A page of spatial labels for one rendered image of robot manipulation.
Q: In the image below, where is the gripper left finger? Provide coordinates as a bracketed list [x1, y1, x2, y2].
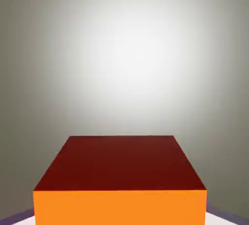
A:
[0, 208, 36, 225]

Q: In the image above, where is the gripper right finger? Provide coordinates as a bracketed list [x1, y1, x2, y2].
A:
[205, 202, 249, 225]

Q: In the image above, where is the small orange cube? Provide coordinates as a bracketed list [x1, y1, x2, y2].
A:
[33, 135, 207, 225]

